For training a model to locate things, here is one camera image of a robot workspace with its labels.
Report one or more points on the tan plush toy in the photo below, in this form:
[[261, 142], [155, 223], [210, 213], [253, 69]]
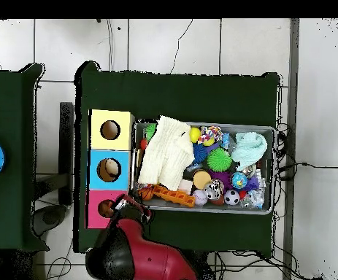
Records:
[[105, 208]]

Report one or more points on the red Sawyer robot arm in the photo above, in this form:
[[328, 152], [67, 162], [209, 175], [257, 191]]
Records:
[[154, 259]]

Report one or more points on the wooden box with three holes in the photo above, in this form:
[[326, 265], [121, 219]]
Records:
[[120, 175]]

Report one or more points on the clear mesh bin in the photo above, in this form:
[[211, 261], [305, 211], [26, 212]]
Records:
[[230, 210]]

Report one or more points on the orange plastic block tray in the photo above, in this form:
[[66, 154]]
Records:
[[174, 197]]

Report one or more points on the cream knitted cloth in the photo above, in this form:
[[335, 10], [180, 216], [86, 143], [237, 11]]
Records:
[[165, 154]]

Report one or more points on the purple bumpy ball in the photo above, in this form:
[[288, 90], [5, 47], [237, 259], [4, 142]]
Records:
[[219, 178]]

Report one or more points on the yellow ball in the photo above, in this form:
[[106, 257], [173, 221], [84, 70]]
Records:
[[195, 134]]

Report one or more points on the green spiky toy with eyes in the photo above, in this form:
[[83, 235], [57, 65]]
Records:
[[219, 159]]

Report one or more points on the small soccer ball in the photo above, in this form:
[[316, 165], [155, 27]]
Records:
[[232, 197]]

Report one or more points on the colourful patterned cloth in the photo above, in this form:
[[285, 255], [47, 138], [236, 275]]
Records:
[[211, 134]]

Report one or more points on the small globe ball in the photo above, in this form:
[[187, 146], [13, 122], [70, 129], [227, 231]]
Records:
[[238, 180]]

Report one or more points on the dark green table cloth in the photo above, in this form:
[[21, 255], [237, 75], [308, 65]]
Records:
[[14, 175], [171, 96]]

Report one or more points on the silver drink can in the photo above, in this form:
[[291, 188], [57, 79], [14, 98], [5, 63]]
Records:
[[249, 170]]

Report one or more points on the light blue cloth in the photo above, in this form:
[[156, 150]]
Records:
[[249, 147]]

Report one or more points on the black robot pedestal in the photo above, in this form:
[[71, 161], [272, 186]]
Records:
[[202, 268]]

